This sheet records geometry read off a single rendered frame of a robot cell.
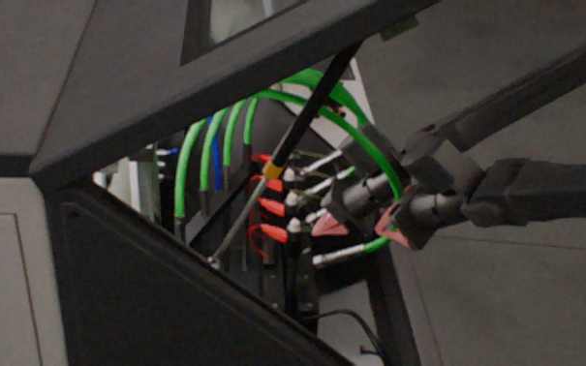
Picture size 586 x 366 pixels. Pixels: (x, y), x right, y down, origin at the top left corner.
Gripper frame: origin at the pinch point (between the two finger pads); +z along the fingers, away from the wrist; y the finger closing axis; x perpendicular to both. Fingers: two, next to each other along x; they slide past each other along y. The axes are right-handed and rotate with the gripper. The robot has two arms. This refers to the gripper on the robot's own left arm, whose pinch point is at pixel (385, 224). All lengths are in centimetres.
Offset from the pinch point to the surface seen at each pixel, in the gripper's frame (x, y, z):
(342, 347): 22.9, 0.2, 36.1
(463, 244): 83, -129, 139
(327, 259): 0.2, 5.9, 10.4
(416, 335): 24.7, -3.3, 17.8
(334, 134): -4, -48, 58
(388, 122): 41, -196, 203
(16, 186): -38, 41, -7
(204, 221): -14.9, 7.2, 33.0
